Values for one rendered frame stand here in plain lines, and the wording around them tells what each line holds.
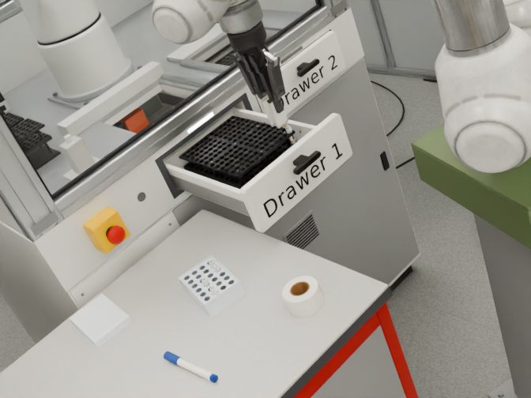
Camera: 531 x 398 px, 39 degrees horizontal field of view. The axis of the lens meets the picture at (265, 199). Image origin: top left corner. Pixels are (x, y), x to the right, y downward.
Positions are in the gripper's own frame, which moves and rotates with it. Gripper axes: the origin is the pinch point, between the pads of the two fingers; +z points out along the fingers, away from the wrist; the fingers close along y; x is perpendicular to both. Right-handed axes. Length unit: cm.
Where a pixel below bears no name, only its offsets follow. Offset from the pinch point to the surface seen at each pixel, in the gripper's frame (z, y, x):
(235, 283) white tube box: 16.8, -14.2, 32.6
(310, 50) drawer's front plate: 4.5, 19.3, -30.0
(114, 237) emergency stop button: 9.0, 13.9, 40.3
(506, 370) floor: 96, -25, -25
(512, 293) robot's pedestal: 51, -40, -16
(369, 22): 70, 124, -153
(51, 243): 5, 21, 50
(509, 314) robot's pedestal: 60, -37, -17
